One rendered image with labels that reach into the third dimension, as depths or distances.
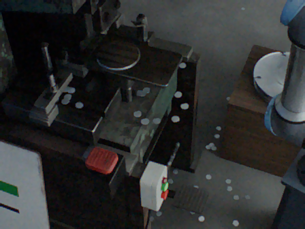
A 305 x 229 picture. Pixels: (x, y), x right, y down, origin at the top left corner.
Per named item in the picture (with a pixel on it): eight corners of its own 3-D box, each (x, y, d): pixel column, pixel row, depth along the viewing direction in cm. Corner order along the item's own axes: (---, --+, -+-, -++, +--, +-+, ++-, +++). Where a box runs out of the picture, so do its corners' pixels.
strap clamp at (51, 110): (77, 85, 138) (73, 58, 130) (48, 127, 126) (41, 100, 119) (60, 80, 139) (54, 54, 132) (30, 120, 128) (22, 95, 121)
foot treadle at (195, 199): (209, 199, 177) (210, 191, 173) (201, 221, 170) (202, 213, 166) (71, 155, 193) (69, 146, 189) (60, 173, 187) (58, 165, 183)
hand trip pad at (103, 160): (122, 171, 118) (119, 153, 113) (111, 189, 114) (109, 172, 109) (97, 163, 120) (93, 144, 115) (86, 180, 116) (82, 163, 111)
